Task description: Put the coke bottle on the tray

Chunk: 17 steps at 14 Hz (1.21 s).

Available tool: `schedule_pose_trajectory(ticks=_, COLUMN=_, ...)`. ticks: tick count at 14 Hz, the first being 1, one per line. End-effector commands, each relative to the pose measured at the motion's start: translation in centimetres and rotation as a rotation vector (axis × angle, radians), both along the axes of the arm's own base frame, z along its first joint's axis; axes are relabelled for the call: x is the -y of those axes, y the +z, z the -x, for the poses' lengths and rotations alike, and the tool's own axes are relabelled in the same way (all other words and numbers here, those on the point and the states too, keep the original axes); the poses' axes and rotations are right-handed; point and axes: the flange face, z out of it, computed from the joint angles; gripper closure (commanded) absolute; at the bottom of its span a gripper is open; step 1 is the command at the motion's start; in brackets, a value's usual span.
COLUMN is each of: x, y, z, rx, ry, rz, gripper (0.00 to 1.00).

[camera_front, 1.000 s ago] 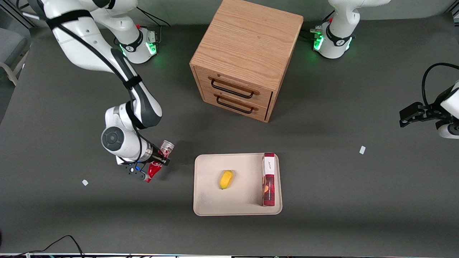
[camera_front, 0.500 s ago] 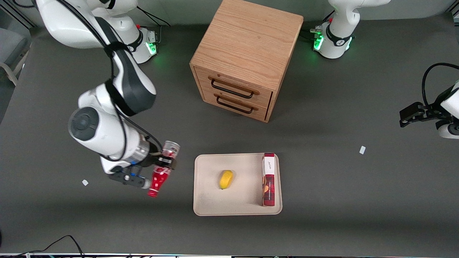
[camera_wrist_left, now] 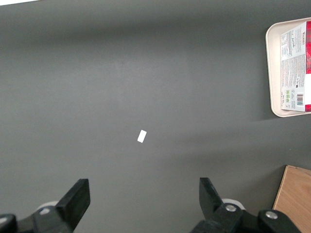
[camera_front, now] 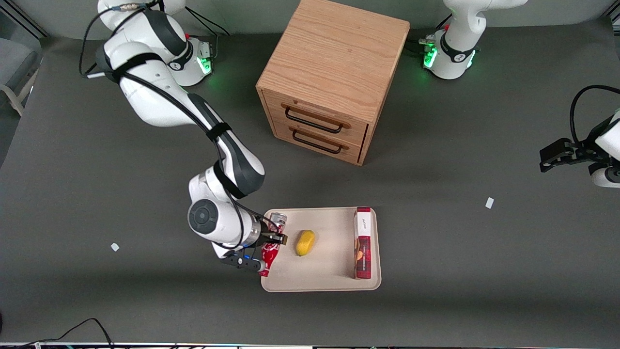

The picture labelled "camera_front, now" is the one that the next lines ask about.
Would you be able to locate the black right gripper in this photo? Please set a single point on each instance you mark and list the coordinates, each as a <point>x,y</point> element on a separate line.
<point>265,235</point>

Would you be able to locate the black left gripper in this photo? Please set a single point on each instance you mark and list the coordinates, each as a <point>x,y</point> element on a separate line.
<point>579,149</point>

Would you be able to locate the red coke bottle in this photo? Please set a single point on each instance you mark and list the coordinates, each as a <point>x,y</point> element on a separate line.
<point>270,254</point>

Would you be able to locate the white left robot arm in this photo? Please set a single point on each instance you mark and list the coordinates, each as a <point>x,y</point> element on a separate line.
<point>460,48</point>

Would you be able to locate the beige plastic tray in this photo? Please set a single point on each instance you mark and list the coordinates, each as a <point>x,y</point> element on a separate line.
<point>329,271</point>

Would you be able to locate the yellow lemon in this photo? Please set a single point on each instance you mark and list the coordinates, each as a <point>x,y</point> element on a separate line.
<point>305,243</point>

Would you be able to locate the red cookie box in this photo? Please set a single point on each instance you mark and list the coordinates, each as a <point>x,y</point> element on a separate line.
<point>362,242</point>

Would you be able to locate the wooden drawer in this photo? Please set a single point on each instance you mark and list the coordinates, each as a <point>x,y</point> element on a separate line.
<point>310,114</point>
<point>315,143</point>

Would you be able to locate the wooden drawer cabinet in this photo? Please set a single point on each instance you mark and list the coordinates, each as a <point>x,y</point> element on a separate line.
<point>334,58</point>

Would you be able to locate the grey chair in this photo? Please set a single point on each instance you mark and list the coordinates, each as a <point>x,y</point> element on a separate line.
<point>14,63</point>

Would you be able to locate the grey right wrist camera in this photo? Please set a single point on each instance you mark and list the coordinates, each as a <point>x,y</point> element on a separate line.
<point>242,261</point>

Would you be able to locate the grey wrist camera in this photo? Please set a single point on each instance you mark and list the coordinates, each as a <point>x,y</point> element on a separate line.
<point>605,177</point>
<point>242,261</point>

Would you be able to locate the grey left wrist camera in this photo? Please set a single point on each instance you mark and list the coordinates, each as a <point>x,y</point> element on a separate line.
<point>605,177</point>

